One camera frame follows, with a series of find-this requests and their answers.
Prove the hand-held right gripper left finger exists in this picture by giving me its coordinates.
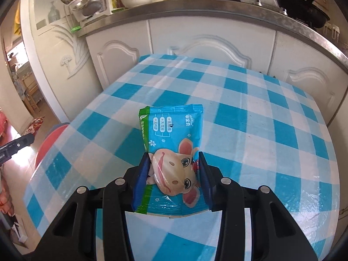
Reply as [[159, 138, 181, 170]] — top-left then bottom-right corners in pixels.
[[38, 152, 151, 261]]

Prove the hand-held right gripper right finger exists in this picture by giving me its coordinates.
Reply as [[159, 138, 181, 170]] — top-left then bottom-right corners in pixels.
[[198, 151, 318, 261]]

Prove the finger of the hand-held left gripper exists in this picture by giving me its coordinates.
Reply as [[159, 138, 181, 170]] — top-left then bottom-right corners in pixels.
[[5, 133, 35, 154]]

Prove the pink plastic bucket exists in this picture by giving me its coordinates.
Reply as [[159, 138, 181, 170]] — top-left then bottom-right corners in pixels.
[[35, 122, 70, 169]]

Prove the blue cartoon wet wipes packet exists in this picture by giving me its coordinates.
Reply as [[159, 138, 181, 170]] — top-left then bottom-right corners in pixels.
[[134, 104, 211, 219]]

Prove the person's left hand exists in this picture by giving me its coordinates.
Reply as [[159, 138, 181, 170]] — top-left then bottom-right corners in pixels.
[[0, 169, 15, 215]]

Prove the red patterned mat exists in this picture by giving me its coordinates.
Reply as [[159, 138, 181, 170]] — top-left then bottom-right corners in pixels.
[[20, 116, 45, 136]]

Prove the wooden chair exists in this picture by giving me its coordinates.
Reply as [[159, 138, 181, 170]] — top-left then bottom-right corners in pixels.
[[16, 73, 41, 115]]

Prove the blue white checked tablecloth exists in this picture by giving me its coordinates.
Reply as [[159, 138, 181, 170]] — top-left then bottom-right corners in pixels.
[[23, 54, 340, 261]]

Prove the dining table with patterned cloth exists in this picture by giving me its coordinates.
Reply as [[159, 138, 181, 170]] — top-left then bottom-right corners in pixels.
[[15, 60, 36, 79]]

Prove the white arched cabinet door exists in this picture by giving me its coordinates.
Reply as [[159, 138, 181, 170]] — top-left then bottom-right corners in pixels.
[[149, 18, 276, 77], [268, 31, 348, 127], [85, 19, 153, 90]]

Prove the metal ladle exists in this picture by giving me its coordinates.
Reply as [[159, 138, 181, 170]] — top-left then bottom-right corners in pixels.
[[82, 0, 102, 17]]

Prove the white utensil rack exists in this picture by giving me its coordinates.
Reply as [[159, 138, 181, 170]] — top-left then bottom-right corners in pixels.
[[64, 0, 115, 22]]

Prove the steel kitchen countertop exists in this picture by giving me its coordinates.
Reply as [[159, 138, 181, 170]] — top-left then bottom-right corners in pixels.
[[76, 0, 348, 74]]

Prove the black wok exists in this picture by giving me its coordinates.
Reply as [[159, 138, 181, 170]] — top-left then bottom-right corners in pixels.
[[272, 0, 331, 29]]

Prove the white plastic holder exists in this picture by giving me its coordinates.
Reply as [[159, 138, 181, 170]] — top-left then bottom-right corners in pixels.
[[323, 23, 340, 42]]

